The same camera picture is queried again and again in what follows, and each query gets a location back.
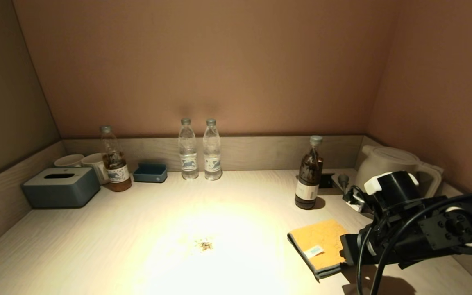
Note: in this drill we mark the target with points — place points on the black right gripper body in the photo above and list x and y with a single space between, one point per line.
367 248

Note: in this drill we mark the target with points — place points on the orange cloth with grey edge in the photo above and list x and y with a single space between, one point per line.
318 237

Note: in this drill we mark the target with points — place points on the red black right robot arm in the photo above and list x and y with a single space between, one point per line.
457 225

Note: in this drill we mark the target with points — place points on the grey power plug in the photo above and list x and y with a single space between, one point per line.
343 180

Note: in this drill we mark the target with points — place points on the black recessed desk socket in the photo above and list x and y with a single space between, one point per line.
325 181

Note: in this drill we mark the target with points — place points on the dark tea bottle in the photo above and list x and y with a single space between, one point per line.
307 187

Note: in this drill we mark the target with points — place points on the white electric kettle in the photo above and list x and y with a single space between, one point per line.
387 157

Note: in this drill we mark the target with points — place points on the dark crumbs pile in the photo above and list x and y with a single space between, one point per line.
205 245

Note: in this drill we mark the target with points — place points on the clear water bottle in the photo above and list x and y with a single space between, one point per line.
212 163
188 163

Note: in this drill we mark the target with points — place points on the small blue tray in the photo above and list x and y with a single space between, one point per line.
150 175

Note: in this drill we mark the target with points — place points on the half-full amber tea bottle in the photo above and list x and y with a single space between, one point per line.
117 175

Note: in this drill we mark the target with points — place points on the blue-grey tissue box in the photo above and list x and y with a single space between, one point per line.
62 191

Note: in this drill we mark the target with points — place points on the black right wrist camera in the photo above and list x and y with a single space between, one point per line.
395 186

